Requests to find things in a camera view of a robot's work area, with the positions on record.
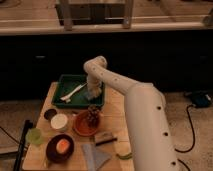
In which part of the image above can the brown block brush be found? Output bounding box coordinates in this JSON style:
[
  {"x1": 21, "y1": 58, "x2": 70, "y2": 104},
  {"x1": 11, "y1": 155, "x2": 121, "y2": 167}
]
[{"x1": 94, "y1": 131, "x2": 117, "y2": 146}]

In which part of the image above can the green pepper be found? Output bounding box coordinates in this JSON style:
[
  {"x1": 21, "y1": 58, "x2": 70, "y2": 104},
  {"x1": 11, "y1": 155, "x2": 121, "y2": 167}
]
[{"x1": 116, "y1": 152, "x2": 132, "y2": 160}]

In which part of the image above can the grey folded cloth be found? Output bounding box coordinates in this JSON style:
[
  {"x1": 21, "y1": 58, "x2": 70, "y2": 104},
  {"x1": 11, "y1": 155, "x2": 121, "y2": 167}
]
[{"x1": 81, "y1": 144, "x2": 111, "y2": 171}]

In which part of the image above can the light green cup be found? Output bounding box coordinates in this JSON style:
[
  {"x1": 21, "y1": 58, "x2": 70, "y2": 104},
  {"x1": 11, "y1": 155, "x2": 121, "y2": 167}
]
[{"x1": 26, "y1": 128, "x2": 43, "y2": 146}]

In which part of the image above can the dark blue floor device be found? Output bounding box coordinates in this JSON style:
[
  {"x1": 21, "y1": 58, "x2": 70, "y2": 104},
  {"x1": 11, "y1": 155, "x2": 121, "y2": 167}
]
[{"x1": 191, "y1": 92, "x2": 211, "y2": 108}]

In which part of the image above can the black cable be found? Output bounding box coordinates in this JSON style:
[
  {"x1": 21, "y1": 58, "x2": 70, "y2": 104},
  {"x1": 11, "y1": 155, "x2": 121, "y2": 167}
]
[{"x1": 174, "y1": 103, "x2": 198, "y2": 171}]

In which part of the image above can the pine cone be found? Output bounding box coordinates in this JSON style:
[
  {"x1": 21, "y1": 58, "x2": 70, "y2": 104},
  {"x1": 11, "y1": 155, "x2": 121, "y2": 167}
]
[{"x1": 87, "y1": 105, "x2": 100, "y2": 127}]

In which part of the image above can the green plastic tray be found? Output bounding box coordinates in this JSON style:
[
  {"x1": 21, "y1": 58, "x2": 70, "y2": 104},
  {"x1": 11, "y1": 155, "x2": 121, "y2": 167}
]
[{"x1": 52, "y1": 74, "x2": 105, "y2": 109}]

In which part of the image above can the white plastic utensil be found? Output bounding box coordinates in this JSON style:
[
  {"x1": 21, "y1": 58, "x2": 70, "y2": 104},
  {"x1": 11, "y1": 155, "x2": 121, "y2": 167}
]
[{"x1": 60, "y1": 83, "x2": 87, "y2": 103}]

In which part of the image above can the black stand pole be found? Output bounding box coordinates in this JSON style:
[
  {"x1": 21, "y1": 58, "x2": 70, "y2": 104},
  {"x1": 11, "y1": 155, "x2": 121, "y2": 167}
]
[{"x1": 13, "y1": 120, "x2": 33, "y2": 171}]

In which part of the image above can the dark brown plate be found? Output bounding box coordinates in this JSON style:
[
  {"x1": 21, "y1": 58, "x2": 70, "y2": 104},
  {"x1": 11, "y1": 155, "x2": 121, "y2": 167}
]
[{"x1": 46, "y1": 134, "x2": 74, "y2": 163}]

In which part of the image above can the white cup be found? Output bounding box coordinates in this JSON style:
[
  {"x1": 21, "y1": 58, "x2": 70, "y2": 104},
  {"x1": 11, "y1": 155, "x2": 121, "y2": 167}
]
[{"x1": 50, "y1": 114, "x2": 68, "y2": 132}]

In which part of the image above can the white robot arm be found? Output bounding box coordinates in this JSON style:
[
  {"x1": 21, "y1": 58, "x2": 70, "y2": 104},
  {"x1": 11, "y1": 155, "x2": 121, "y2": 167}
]
[{"x1": 83, "y1": 56, "x2": 180, "y2": 171}]

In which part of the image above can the orange round fruit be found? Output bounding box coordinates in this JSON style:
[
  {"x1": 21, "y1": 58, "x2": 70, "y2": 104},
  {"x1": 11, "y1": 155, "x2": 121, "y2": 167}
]
[{"x1": 56, "y1": 139, "x2": 70, "y2": 154}]

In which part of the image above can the wooden chair frame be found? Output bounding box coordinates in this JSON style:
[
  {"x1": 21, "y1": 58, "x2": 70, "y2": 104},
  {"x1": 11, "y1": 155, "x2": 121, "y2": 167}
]
[{"x1": 55, "y1": 0, "x2": 134, "y2": 31}]

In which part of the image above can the orange bowl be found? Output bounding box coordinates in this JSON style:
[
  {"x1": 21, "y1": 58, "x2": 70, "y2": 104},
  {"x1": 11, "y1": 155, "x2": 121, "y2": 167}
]
[{"x1": 73, "y1": 110, "x2": 101, "y2": 137}]

